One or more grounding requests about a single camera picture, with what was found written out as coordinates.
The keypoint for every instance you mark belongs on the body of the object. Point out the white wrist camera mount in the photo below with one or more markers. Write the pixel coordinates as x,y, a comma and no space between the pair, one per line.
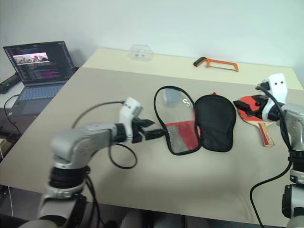
278,85
129,107

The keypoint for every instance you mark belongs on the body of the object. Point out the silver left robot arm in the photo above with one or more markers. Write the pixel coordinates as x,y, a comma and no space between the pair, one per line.
78,142

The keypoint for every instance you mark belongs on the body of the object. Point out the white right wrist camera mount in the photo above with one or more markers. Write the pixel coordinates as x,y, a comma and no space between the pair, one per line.
278,85

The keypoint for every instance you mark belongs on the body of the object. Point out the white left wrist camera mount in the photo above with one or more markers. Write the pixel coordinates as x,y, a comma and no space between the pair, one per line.
129,107

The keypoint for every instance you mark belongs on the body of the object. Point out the grey-beige table cover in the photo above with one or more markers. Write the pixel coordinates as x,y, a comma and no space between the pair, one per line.
166,178

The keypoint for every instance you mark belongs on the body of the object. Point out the red table tennis paddle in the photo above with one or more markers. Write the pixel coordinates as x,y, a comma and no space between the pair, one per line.
267,136

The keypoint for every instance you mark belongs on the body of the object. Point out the black clear paddle case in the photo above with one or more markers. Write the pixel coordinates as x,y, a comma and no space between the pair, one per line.
216,123

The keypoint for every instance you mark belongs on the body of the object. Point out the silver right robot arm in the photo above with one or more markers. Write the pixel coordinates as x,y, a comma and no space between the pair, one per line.
294,123

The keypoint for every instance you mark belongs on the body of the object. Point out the grey laptop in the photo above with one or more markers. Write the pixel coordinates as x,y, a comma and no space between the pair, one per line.
38,61

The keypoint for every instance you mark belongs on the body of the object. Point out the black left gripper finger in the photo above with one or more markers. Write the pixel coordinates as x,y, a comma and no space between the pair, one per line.
154,134
147,122

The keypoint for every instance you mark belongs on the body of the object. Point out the black device with green light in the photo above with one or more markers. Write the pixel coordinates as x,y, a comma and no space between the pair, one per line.
9,83

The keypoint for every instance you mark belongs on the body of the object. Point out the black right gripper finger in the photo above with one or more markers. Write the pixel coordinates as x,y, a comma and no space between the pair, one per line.
251,113
242,105

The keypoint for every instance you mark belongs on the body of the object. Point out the orange hacksaw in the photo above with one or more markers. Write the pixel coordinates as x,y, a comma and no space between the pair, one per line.
199,62

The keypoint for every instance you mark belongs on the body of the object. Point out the clear plastic container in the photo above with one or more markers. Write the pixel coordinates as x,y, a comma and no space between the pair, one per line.
141,53

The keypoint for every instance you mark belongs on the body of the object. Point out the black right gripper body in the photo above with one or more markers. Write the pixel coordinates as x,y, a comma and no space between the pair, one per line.
260,99

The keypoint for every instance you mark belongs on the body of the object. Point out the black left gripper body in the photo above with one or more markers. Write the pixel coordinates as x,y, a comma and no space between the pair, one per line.
137,129

